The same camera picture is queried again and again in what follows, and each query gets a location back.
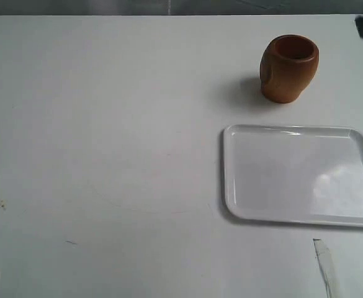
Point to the brown wooden mortar cup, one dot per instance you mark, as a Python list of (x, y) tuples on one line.
[(287, 67)]

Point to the white rectangular plastic tray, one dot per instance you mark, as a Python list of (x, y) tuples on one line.
[(294, 174)]

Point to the clear tape strip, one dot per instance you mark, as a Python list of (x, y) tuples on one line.
[(326, 265)]

